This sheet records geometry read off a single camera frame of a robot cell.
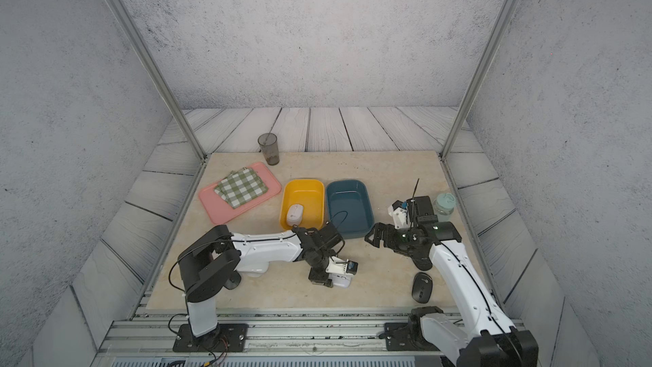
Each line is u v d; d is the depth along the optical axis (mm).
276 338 742
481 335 389
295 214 976
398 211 731
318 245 661
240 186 1084
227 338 725
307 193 1078
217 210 1023
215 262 473
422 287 805
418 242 562
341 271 756
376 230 697
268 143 1138
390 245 677
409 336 722
